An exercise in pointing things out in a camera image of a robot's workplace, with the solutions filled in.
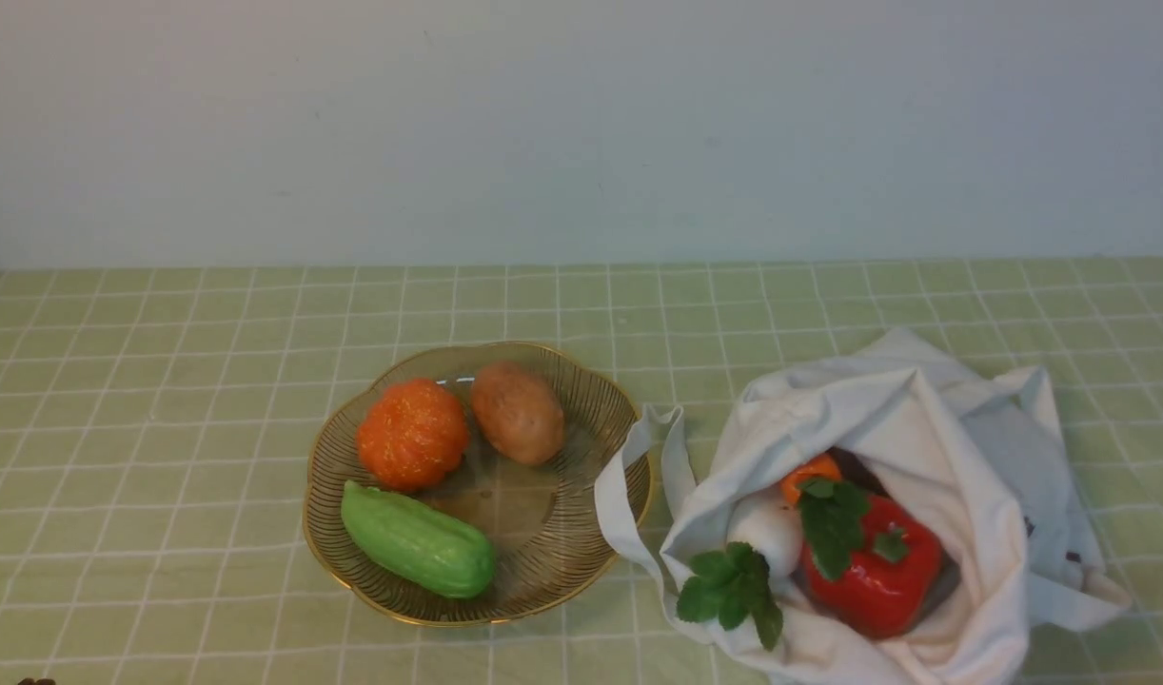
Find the green cucumber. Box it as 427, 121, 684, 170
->
341, 480, 495, 599

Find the brown potato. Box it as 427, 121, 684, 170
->
471, 361, 565, 465

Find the red bell pepper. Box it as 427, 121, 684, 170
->
800, 494, 943, 640

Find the white cloth tote bag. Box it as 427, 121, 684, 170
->
595, 328, 1130, 684

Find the orange carrot with leaves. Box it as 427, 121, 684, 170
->
779, 454, 872, 581

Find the orange pumpkin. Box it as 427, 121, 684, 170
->
356, 378, 471, 494

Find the green checkered tablecloth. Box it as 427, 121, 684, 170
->
0, 257, 1163, 684

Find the gold-rimmed glass bowl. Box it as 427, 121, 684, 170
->
304, 342, 638, 627

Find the white radish with leaves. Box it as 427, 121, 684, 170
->
676, 491, 802, 651

